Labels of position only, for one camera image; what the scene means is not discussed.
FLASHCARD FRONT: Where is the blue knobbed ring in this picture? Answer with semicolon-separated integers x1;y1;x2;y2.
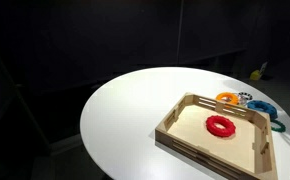
246;99;279;120

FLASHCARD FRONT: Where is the light wooden slatted box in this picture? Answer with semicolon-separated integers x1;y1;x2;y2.
154;92;279;180

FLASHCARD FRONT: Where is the yellow box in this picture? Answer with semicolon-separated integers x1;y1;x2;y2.
249;69;263;81

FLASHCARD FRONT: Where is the small white card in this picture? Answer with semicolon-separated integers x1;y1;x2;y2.
259;61;269;74

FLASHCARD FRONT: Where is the red knobbed ring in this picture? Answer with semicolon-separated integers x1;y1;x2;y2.
205;114;237;138

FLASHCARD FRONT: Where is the orange knobbed ring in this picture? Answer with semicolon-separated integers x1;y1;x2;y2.
215;91;240;106

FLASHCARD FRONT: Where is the small clear plastic ring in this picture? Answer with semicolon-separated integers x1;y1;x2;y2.
237;95;249;107

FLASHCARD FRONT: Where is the black white checkered ring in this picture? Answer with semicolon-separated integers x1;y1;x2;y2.
238;91;253;101

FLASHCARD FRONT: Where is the thin dark green ring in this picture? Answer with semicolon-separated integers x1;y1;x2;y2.
269;119;287;133

